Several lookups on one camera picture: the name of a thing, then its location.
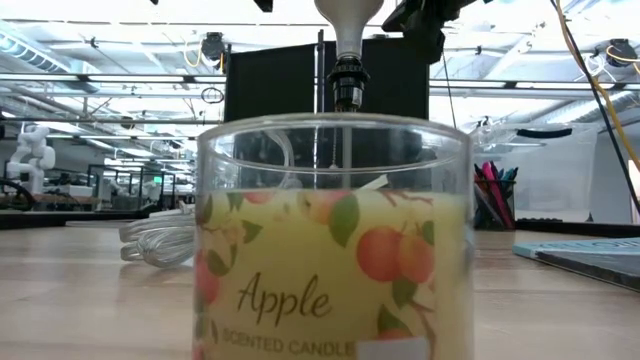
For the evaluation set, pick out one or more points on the white lightbulb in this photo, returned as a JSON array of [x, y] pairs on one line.
[[348, 25]]

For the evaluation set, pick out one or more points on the wooden base lamp black socket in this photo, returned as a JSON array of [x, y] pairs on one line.
[[348, 82]]

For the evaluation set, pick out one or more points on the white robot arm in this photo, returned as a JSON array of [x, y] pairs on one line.
[[32, 150]]

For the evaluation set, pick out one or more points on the blue pen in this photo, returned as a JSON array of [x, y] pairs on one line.
[[510, 174]]

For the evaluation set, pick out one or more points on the clear plastic storage bin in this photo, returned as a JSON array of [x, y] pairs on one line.
[[555, 175]]

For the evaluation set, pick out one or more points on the black mesh pen holder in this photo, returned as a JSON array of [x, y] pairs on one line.
[[510, 215]]

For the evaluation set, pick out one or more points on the small yellow round object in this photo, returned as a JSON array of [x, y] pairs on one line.
[[300, 260]]

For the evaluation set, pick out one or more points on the Yellowstone waterfall book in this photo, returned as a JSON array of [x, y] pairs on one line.
[[590, 257]]

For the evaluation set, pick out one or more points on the black curved tube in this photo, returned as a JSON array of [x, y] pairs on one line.
[[27, 195]]

